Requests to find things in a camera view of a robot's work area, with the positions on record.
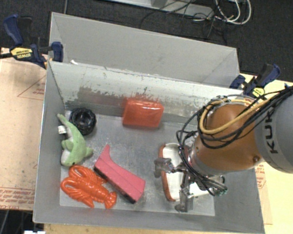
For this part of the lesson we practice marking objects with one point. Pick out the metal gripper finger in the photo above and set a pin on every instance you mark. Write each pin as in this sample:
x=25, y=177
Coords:
x=163, y=166
x=186, y=200

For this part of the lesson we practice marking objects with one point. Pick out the green and white plush fish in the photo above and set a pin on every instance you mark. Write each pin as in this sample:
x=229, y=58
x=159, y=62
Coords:
x=75, y=144

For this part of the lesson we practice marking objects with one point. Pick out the white and orange flat object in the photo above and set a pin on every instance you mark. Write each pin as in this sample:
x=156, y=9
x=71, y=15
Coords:
x=174, y=185

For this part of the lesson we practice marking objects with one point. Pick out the pink block with black base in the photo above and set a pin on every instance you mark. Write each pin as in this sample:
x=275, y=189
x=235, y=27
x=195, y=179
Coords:
x=121, y=176

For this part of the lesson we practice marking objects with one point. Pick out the orange rounded block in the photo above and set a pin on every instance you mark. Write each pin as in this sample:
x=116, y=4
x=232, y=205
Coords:
x=143, y=113

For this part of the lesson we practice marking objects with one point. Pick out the orange toy lobster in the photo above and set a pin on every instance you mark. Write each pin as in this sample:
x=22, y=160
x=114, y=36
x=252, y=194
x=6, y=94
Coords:
x=87, y=186

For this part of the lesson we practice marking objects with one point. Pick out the brown cardboard board, red print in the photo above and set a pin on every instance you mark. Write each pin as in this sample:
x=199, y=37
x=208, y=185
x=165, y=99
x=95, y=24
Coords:
x=12, y=121

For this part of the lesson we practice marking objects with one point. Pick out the grey metal bin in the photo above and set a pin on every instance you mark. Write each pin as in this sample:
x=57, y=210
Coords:
x=131, y=144

